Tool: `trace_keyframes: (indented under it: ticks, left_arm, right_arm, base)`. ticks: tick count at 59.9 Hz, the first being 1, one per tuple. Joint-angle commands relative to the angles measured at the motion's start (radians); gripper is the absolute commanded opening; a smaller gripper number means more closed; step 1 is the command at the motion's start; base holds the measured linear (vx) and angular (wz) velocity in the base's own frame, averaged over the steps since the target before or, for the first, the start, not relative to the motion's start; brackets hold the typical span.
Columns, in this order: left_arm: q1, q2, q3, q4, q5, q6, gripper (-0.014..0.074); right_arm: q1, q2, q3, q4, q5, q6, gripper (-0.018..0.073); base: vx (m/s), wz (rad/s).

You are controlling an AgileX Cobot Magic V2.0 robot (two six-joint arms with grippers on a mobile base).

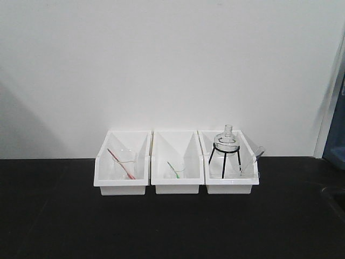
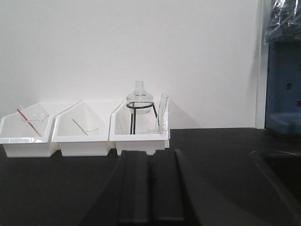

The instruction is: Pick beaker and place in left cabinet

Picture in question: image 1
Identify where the clear beaker in middle bin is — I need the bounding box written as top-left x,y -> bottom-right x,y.
164,162 -> 185,179

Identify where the clear beaker in bin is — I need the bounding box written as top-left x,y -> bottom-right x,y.
112,149 -> 139,180
164,162 -> 185,179

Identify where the clear beaker in left bin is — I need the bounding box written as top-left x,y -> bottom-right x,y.
112,149 -> 139,180

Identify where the middle white storage bin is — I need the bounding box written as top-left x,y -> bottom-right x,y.
151,131 -> 204,194

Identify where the white storage bin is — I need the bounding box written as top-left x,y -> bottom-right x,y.
198,130 -> 259,194
94,131 -> 152,196
151,131 -> 204,194

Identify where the green stirring rod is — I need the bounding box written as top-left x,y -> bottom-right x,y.
167,161 -> 180,179

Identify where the round glass flask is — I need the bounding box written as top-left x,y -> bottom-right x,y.
213,124 -> 240,152

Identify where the left white storage bin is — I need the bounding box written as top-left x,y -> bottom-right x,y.
94,131 -> 152,196

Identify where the red stirring rod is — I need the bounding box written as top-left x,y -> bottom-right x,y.
107,148 -> 136,180

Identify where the right white storage bin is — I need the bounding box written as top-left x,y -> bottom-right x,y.
198,130 -> 259,194

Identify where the clear glass test tube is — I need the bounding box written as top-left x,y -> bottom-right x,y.
240,146 -> 266,175

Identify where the blue panel at right edge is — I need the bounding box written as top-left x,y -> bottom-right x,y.
323,79 -> 345,170

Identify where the black wire tripod stand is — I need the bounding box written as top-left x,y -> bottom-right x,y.
208,143 -> 242,179

